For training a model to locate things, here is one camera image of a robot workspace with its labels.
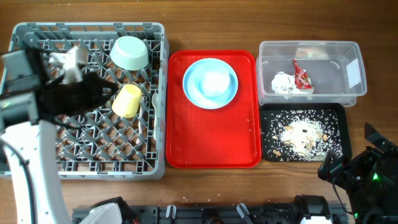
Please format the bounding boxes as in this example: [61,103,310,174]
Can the yellow plastic cup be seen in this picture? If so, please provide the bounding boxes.
[112,84,142,118]

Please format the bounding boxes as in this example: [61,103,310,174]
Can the white plastic fork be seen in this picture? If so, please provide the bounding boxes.
[136,107,144,145]

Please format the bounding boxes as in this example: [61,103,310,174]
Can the clear plastic bin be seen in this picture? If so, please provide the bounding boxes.
[256,40,367,107]

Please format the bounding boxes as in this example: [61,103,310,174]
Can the rice and food scraps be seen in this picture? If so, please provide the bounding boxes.
[261,110,343,162]

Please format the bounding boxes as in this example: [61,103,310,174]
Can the red snack wrapper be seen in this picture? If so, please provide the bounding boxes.
[292,59,312,89]

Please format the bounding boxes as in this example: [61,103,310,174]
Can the light blue plate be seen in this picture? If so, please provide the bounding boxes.
[183,58,239,110]

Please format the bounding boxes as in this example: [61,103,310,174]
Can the white plastic spoon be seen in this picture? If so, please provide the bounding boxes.
[152,93,158,141]

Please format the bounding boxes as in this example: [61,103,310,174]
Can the white tissue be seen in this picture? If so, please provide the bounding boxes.
[271,72,314,94]

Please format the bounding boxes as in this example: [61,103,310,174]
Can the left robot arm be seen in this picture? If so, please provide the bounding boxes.
[1,73,118,223]

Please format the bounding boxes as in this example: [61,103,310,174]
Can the black plastic tray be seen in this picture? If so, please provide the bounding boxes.
[259,103,353,162]

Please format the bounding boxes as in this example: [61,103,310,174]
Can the red plastic tray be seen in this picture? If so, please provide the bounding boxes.
[165,50,262,169]

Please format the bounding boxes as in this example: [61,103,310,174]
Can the green bowl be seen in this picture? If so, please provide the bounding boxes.
[109,36,149,71]

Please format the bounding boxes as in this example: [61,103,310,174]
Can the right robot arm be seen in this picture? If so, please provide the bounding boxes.
[318,123,397,223]

